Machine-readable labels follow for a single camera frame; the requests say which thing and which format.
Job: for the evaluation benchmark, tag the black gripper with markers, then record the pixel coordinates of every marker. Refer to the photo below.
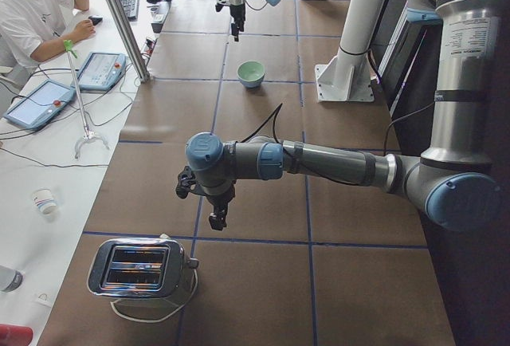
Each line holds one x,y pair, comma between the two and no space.
237,13
221,199

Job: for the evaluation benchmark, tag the green bowl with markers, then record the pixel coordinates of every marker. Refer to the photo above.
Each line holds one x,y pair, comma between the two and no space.
254,66

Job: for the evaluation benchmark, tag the blue bowl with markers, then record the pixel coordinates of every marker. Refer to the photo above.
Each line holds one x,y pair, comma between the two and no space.
251,79

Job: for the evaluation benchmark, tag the silver toaster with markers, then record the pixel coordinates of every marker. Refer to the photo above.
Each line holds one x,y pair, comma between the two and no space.
144,272

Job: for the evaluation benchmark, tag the black keyboard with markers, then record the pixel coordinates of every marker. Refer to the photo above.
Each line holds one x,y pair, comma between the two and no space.
131,9

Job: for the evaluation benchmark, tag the black computer mouse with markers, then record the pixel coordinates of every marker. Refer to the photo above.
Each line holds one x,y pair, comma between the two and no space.
95,19

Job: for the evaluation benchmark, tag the reacher grabber tool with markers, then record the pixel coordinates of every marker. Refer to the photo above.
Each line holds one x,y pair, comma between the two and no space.
89,135

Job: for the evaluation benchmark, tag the far teach pendant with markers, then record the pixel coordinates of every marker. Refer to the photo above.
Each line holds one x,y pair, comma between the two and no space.
101,71

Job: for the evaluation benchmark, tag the teach pendant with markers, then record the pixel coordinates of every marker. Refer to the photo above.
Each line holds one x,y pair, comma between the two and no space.
101,71
41,105

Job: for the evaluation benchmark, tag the paper cup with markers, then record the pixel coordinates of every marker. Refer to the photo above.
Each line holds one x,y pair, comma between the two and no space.
44,201

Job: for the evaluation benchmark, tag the near teach pendant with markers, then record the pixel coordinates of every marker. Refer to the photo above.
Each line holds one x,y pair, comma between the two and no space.
41,105

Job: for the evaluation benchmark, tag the person in white shirt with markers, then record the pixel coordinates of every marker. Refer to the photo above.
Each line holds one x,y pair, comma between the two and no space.
34,30

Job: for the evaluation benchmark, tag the grey bottle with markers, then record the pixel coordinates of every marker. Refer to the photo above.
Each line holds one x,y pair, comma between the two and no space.
10,279

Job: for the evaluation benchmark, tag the red can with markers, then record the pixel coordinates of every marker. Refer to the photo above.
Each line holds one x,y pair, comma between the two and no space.
14,335

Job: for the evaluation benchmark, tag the aluminium frame post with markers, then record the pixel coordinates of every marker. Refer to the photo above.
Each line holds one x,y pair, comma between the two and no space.
128,39

